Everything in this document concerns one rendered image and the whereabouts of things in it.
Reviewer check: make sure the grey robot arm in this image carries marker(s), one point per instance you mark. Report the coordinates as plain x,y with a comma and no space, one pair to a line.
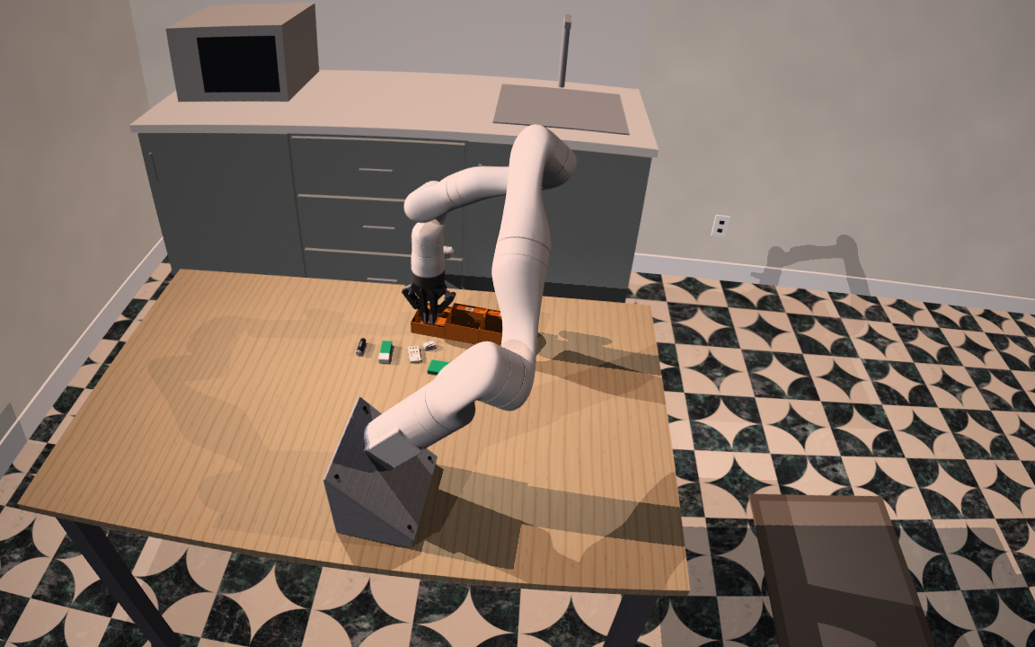
500,376

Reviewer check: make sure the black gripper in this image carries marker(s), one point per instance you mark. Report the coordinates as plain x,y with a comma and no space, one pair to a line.
428,289

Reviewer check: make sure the orange rack of three bins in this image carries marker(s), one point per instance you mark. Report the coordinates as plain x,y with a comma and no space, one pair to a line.
471,324

